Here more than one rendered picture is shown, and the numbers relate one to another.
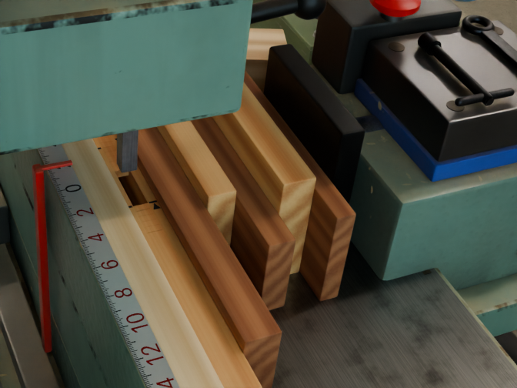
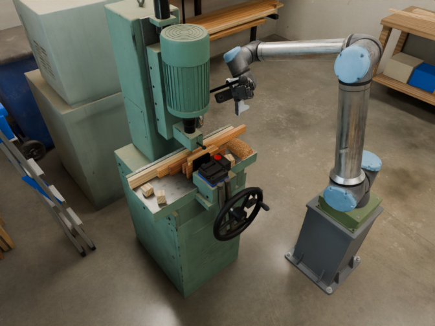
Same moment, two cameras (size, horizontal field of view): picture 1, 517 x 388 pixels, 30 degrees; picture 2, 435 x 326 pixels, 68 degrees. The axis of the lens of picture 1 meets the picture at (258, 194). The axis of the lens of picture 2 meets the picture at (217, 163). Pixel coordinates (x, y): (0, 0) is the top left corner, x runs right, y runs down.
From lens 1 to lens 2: 1.30 m
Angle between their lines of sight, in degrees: 57
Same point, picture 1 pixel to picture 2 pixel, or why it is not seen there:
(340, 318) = (184, 179)
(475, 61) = (213, 169)
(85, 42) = (178, 132)
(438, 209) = (195, 177)
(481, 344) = (185, 192)
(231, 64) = (189, 145)
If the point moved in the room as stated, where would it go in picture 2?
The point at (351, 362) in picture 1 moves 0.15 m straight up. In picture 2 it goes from (178, 181) to (175, 156)
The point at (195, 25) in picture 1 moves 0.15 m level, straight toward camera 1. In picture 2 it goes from (186, 138) to (151, 144)
